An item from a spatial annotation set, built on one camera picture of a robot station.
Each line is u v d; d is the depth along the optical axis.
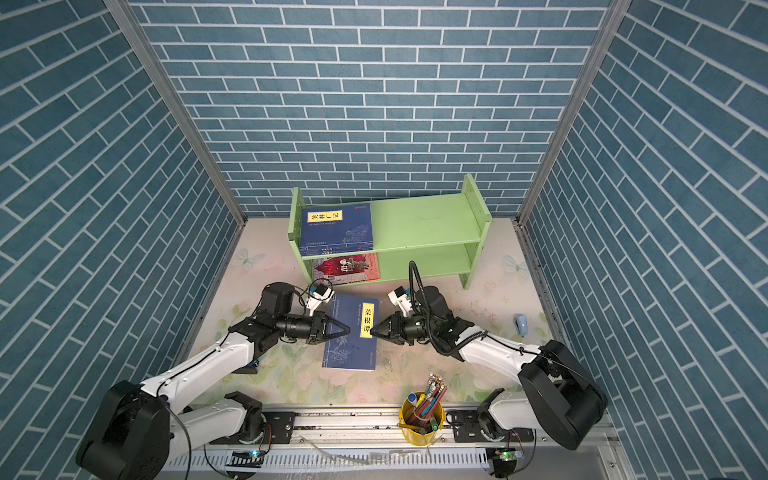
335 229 0.77
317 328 0.69
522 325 0.89
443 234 0.81
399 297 0.77
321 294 0.75
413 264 0.67
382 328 0.76
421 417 0.68
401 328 0.71
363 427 0.75
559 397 0.43
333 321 0.75
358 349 0.74
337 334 0.74
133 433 0.40
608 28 0.72
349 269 0.90
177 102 0.87
